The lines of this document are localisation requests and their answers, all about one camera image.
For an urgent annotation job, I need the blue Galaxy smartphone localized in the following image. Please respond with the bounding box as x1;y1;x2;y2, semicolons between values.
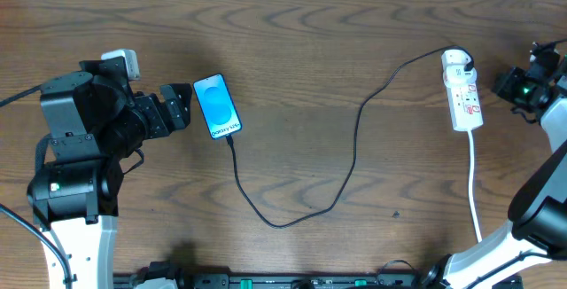
193;74;242;139

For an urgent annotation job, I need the black USB charging cable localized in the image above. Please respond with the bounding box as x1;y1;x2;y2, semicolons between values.
225;45;476;230

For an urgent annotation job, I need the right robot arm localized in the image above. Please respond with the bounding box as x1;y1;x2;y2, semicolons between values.
420;42;566;288

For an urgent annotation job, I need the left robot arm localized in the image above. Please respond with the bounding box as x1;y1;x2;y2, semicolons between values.
27;50;192;288

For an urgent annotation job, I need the white USB charger plug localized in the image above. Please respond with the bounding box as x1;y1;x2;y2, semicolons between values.
441;49;474;72

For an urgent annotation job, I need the white power strip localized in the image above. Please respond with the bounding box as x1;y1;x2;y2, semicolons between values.
442;65;483;132

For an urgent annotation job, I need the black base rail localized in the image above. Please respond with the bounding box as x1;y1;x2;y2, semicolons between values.
113;262;442;289

